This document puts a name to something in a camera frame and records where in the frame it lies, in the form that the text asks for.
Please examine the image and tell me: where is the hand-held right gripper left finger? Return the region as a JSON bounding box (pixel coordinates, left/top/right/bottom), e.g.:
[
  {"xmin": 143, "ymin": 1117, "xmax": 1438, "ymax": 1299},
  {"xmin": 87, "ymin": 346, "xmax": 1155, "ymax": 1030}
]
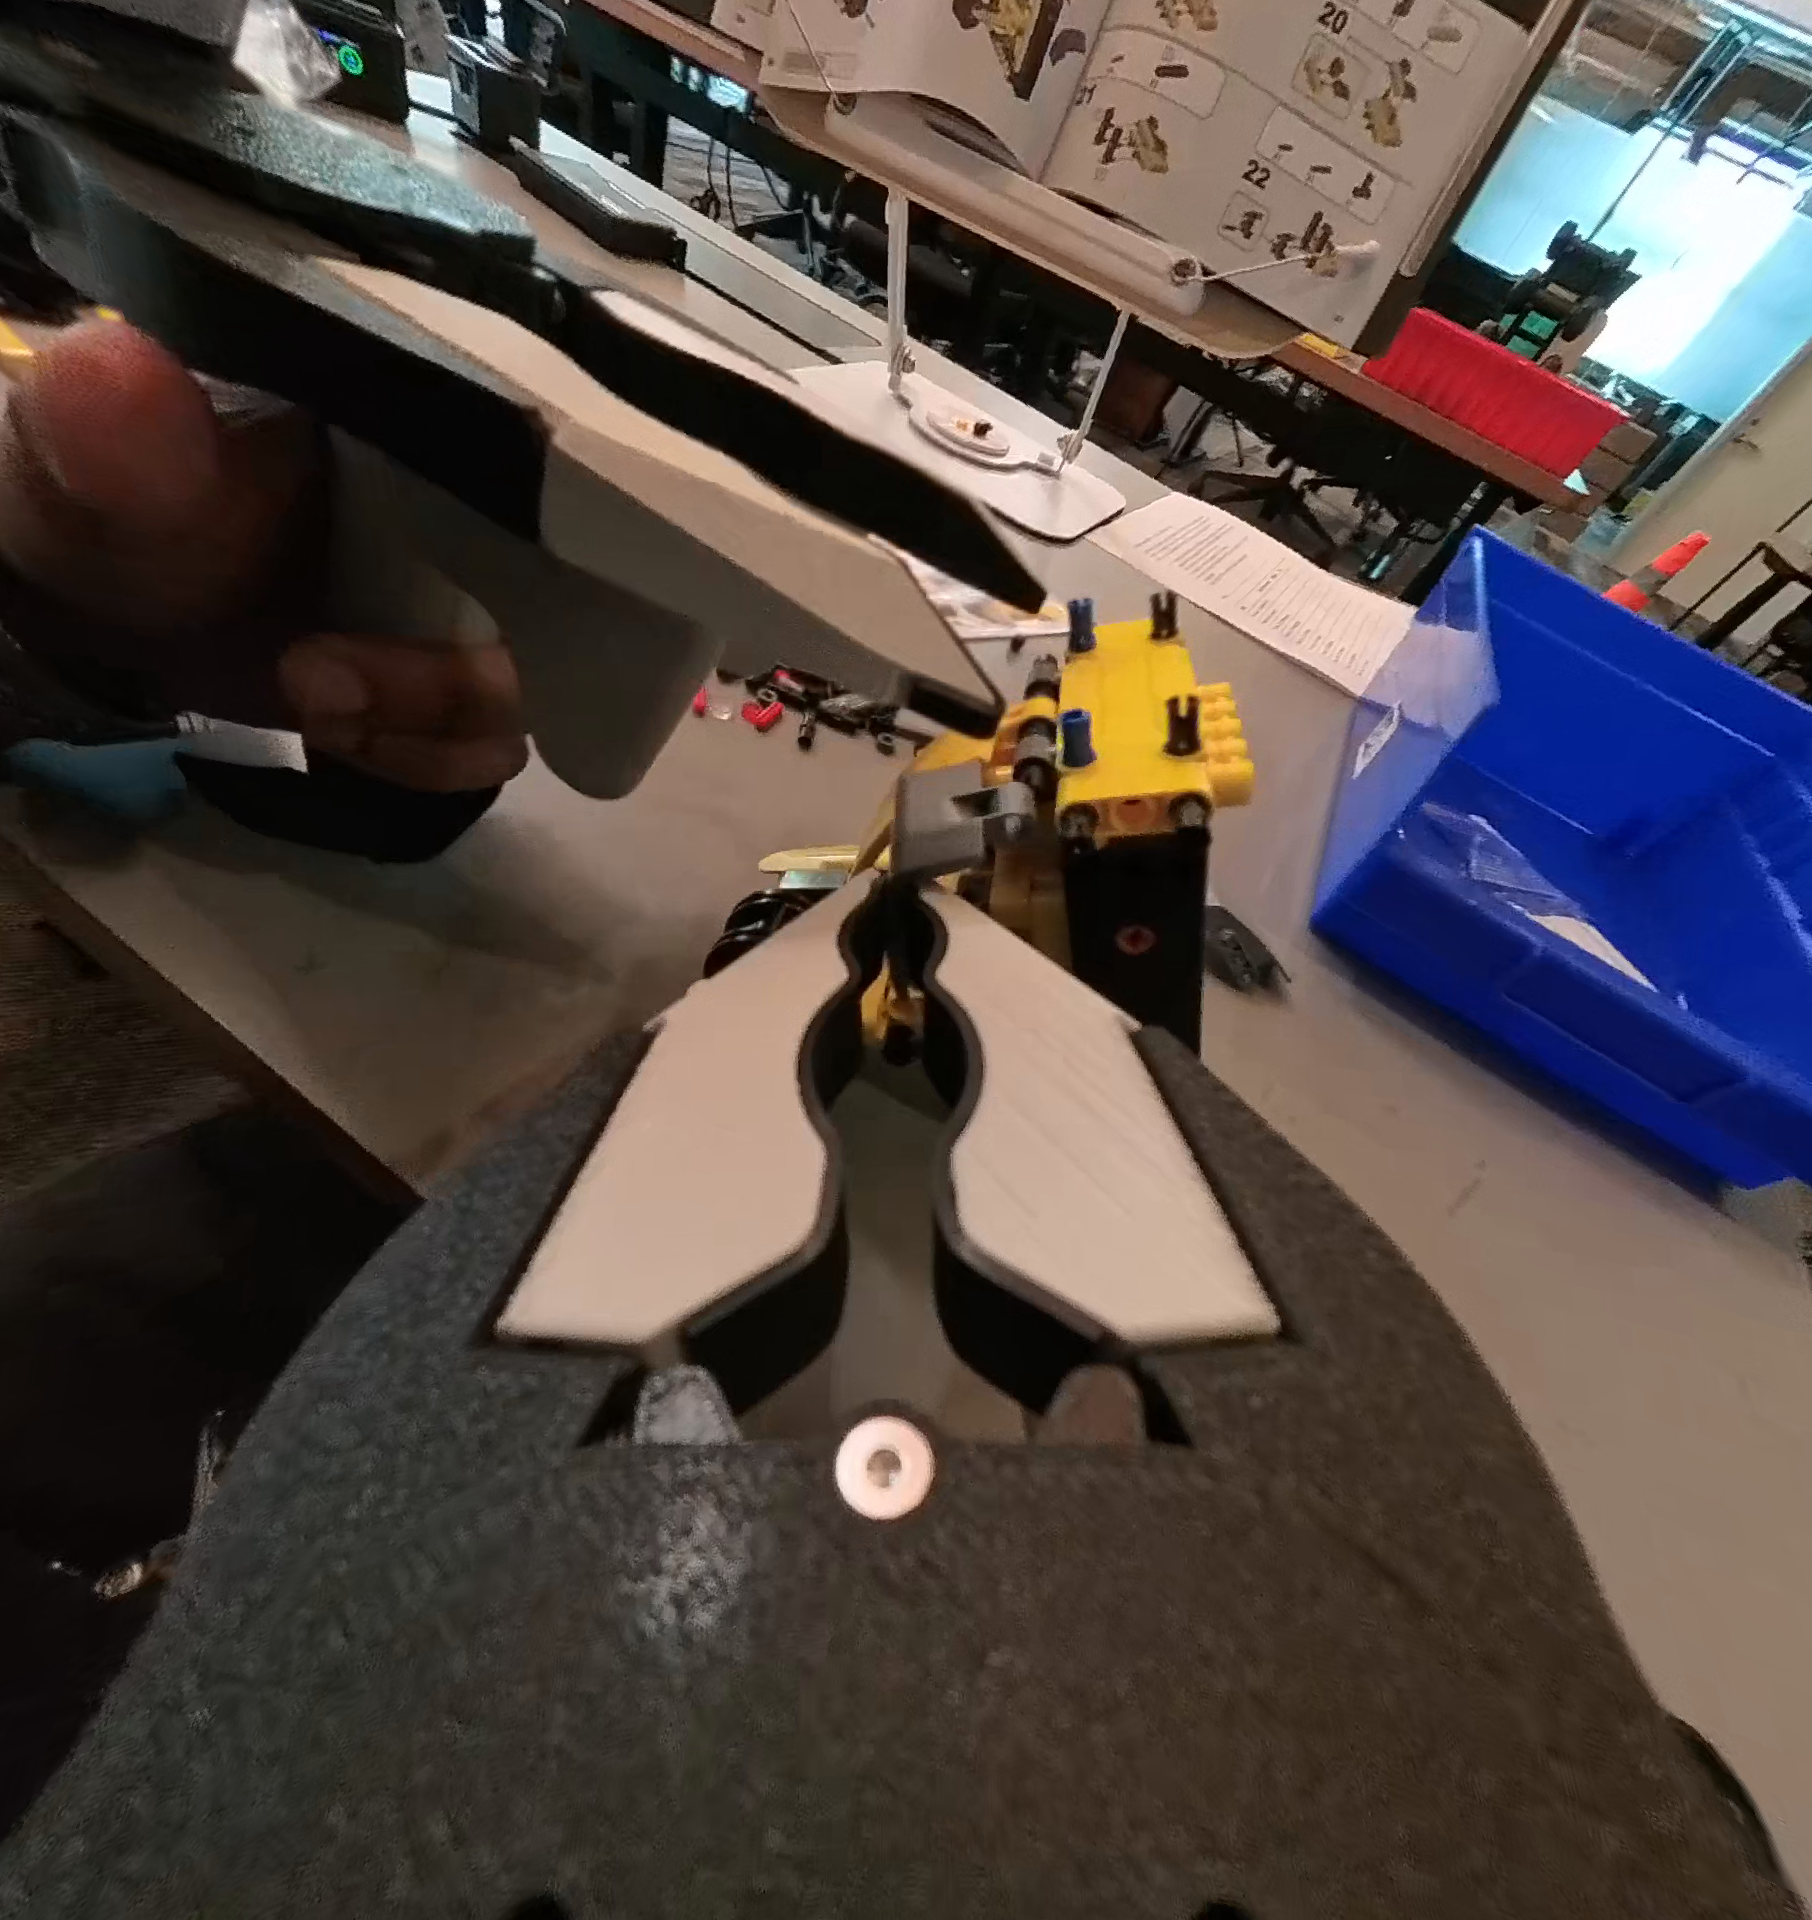
[{"xmin": 491, "ymin": 875, "xmax": 888, "ymax": 1407}]

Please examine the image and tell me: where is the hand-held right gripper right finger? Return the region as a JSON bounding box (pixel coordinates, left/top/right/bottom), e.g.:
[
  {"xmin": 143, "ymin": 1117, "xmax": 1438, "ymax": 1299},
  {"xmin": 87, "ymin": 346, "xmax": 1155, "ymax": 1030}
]
[{"xmin": 906, "ymin": 893, "xmax": 1286, "ymax": 1407}]

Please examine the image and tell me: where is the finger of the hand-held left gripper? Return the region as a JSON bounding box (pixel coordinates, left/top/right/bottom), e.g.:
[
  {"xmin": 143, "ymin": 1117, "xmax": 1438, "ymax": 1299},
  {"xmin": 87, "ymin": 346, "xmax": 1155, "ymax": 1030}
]
[
  {"xmin": 565, "ymin": 287, "xmax": 1054, "ymax": 616},
  {"xmin": 303, "ymin": 254, "xmax": 1017, "ymax": 730}
]

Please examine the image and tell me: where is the grey curved brick panel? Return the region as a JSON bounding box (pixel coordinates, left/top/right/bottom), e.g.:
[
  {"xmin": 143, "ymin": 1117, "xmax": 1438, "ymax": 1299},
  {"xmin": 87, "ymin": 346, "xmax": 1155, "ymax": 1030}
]
[
  {"xmin": 1203, "ymin": 903, "xmax": 1292, "ymax": 995},
  {"xmin": 895, "ymin": 756, "xmax": 1040, "ymax": 891}
]

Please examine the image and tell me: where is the yellow toy brick vehicle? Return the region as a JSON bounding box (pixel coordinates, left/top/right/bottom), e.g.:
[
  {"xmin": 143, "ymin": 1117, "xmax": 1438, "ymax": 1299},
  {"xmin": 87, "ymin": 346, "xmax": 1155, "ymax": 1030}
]
[{"xmin": 703, "ymin": 590, "xmax": 1255, "ymax": 1055}]

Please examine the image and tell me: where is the person's left hand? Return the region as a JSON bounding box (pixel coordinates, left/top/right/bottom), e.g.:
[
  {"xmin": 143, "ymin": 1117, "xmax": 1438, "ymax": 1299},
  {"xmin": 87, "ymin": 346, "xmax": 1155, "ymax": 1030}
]
[{"xmin": 0, "ymin": 321, "xmax": 535, "ymax": 791}]

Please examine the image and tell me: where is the black flat device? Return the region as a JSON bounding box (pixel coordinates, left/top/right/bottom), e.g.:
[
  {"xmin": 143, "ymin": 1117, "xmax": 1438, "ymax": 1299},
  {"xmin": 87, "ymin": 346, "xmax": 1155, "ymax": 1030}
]
[{"xmin": 506, "ymin": 139, "xmax": 693, "ymax": 269}]

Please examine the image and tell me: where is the pile of small brick pins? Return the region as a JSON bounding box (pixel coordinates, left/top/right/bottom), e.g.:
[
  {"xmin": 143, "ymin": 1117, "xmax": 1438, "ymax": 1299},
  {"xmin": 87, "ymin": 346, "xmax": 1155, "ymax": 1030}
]
[{"xmin": 687, "ymin": 668, "xmax": 941, "ymax": 753}]

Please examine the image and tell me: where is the black electronic box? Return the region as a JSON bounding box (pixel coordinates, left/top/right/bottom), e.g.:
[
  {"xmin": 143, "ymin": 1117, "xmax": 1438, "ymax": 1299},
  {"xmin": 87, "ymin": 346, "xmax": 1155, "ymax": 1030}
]
[
  {"xmin": 282, "ymin": 0, "xmax": 413, "ymax": 122},
  {"xmin": 448, "ymin": 30, "xmax": 548, "ymax": 153}
]

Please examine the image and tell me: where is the yellow sticker sheet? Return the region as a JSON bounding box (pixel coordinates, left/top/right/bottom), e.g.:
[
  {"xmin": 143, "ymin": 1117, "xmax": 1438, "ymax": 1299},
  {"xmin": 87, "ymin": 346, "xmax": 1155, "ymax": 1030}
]
[{"xmin": 906, "ymin": 568, "xmax": 1054, "ymax": 640}]

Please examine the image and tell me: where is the white book stand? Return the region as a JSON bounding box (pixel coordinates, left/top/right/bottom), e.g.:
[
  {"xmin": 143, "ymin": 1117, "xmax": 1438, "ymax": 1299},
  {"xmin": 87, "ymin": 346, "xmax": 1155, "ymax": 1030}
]
[{"xmin": 763, "ymin": 61, "xmax": 1392, "ymax": 545}]

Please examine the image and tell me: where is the clear plastic bag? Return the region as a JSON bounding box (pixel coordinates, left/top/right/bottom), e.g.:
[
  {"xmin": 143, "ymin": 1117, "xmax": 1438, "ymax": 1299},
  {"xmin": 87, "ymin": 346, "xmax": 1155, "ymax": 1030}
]
[{"xmin": 1423, "ymin": 802, "xmax": 1659, "ymax": 995}]

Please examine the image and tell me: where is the printed paper sheet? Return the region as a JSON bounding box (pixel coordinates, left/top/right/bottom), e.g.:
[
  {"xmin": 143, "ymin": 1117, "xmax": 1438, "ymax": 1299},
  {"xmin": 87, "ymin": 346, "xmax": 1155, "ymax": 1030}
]
[{"xmin": 1085, "ymin": 492, "xmax": 1426, "ymax": 701}]

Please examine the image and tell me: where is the blue cloth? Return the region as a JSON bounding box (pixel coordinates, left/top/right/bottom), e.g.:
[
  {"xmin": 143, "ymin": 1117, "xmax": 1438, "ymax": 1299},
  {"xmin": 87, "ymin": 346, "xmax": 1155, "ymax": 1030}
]
[{"xmin": 7, "ymin": 737, "xmax": 188, "ymax": 822}]

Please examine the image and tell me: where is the blue plastic storage bin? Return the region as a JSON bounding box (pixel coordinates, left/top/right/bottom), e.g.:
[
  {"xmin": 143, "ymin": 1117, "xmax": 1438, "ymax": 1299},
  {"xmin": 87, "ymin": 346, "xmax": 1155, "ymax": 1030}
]
[{"xmin": 1308, "ymin": 525, "xmax": 1812, "ymax": 1206}]

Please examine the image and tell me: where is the instruction booklet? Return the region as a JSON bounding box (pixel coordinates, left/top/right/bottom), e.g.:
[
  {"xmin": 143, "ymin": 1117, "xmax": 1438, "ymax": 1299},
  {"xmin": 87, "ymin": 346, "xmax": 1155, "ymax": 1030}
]
[{"xmin": 710, "ymin": 0, "xmax": 1576, "ymax": 355}]

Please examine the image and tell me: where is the red storage bin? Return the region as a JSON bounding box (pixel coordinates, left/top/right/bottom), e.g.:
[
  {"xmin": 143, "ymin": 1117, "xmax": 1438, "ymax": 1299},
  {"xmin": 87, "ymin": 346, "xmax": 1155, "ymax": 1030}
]
[{"xmin": 1359, "ymin": 308, "xmax": 1631, "ymax": 484}]

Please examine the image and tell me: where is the orange traffic cone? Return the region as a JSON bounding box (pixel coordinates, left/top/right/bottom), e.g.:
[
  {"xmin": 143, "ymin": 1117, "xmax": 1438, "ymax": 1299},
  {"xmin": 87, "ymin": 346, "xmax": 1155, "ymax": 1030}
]
[{"xmin": 1603, "ymin": 531, "xmax": 1712, "ymax": 611}]

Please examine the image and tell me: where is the black wheeled device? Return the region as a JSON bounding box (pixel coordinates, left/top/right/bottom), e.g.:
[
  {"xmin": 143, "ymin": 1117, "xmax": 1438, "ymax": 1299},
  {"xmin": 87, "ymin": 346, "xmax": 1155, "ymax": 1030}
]
[{"xmin": 1497, "ymin": 224, "xmax": 1639, "ymax": 358}]

